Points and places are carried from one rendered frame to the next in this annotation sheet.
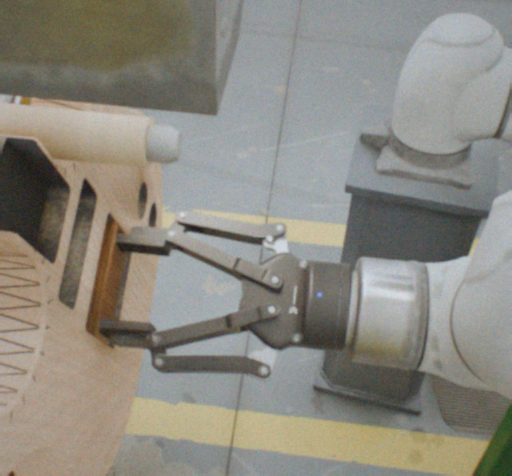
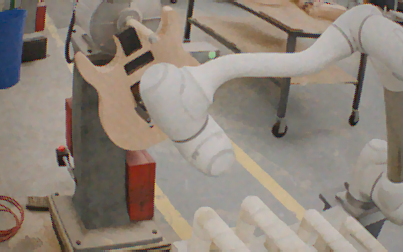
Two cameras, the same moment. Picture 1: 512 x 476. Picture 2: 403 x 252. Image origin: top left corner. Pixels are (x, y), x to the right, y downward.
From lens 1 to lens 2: 1.05 m
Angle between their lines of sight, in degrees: 46
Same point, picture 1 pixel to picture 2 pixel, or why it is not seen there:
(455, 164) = (358, 207)
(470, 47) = (373, 150)
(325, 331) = not seen: hidden behind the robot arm
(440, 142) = (355, 191)
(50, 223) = (133, 51)
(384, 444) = not seen: outside the picture
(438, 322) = not seen: hidden behind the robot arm
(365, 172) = (331, 194)
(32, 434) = (98, 84)
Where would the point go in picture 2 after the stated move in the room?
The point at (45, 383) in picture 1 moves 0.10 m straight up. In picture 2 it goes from (108, 79) to (111, 47)
